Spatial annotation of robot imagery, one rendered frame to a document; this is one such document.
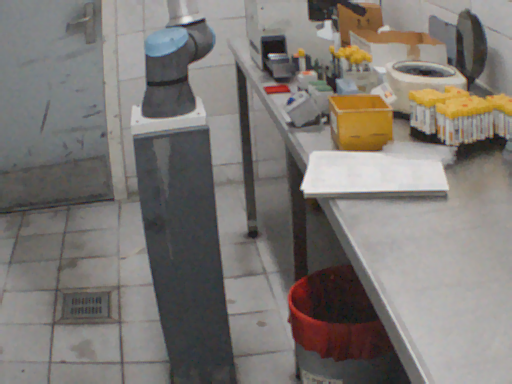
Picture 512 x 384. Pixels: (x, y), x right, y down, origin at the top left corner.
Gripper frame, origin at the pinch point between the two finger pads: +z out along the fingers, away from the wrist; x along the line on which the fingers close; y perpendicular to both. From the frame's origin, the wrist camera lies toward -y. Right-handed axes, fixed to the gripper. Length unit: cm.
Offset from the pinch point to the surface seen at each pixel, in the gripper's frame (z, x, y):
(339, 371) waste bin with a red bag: 79, 33, 1
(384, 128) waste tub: 12.7, 31.0, -8.6
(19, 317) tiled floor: 108, -35, 128
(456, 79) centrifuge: 6.1, 3.8, -33.9
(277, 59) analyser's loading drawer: 11.8, -38.3, 17.6
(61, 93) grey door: 45, -154, 133
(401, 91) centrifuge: 10.1, 6.2, -16.3
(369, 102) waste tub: 10.1, 18.5, -6.3
